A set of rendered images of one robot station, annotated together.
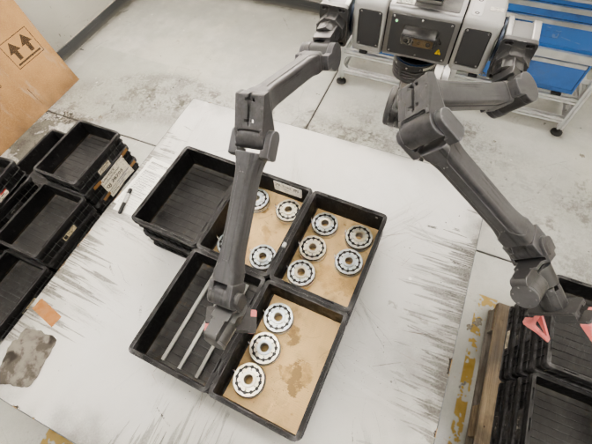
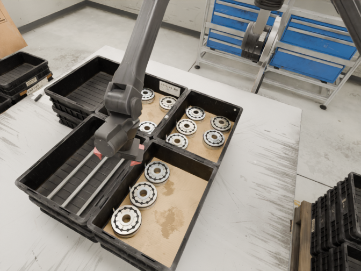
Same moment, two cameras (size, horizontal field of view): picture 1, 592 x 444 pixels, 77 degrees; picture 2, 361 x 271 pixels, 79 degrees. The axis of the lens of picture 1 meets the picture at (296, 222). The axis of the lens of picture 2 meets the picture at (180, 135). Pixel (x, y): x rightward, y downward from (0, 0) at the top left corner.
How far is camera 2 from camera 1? 51 cm
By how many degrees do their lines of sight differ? 13
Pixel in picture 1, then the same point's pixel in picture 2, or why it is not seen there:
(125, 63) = (61, 41)
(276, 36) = (159, 41)
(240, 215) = (147, 23)
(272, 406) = (146, 245)
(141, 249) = (47, 126)
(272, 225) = (156, 112)
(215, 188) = not seen: hidden behind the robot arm
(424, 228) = (261, 131)
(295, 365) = (169, 211)
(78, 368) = not seen: outside the picture
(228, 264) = (130, 66)
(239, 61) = not seen: hidden behind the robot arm
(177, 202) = (83, 91)
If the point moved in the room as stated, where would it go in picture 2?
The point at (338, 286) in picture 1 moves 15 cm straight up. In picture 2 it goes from (206, 155) to (212, 133)
